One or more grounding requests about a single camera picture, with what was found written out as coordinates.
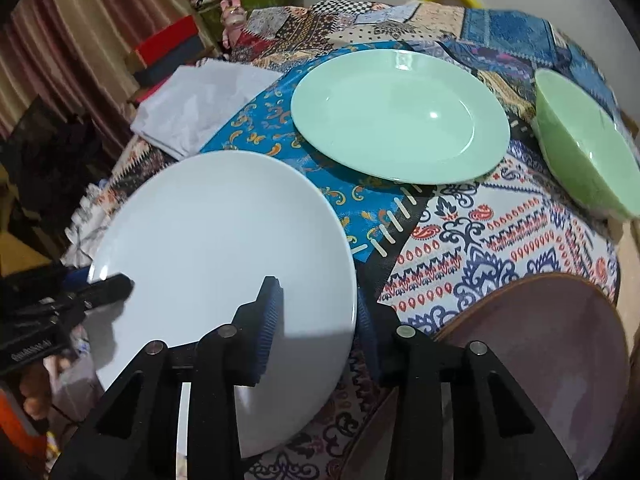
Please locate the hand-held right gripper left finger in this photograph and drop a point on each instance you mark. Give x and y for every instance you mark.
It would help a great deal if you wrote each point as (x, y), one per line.
(270, 320)

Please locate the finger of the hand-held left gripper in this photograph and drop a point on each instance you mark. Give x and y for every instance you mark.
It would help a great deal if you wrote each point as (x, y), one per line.
(107, 287)
(75, 279)

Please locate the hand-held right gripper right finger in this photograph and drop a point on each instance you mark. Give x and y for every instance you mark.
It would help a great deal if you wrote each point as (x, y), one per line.
(367, 335)

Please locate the white plate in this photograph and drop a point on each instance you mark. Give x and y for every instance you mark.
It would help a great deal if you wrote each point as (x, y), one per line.
(215, 240)

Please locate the person's left hand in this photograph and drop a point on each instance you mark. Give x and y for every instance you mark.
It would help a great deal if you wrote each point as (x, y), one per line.
(35, 390)

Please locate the dark cloth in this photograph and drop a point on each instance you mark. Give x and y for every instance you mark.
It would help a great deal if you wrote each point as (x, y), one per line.
(55, 170)

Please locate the brown plate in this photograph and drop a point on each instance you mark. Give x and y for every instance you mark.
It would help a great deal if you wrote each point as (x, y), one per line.
(540, 360)

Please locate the patchwork patterned blanket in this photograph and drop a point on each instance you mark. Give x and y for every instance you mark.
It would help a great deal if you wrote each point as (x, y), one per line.
(500, 220)

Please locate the white cloth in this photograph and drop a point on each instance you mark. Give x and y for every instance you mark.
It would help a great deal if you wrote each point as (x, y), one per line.
(200, 105)

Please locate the mint green plate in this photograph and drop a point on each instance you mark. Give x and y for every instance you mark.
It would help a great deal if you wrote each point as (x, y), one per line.
(400, 115)

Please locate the dark blue box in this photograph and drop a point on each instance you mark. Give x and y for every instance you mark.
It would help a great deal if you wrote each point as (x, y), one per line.
(170, 62)

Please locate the red box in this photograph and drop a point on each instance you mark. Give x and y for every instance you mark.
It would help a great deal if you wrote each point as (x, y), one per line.
(165, 42)

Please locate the striped brown curtain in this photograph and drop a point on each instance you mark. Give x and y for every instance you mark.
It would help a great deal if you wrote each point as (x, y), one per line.
(75, 20)

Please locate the green bowl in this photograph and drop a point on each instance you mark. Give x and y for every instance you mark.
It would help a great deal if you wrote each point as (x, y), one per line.
(575, 150)

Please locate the pink toy figure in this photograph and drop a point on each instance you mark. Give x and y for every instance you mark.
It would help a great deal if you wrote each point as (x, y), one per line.
(232, 12)

